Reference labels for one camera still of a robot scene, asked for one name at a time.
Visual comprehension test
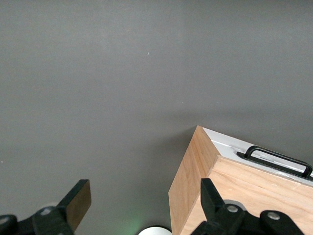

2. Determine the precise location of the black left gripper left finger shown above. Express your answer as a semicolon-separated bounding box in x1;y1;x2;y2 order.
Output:
0;179;92;235

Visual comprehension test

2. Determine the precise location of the black metal drawer handle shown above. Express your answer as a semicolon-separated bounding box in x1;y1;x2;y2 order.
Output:
236;145;313;179

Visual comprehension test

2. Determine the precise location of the white-fronted wooden drawer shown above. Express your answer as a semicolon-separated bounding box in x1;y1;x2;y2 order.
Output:
202;127;313;188

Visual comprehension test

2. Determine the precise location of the light wooden drawer cabinet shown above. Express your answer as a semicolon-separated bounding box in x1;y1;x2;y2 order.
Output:
168;125;313;235

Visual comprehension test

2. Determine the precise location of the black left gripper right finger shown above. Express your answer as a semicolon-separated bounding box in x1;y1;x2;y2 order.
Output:
190;178;304;235

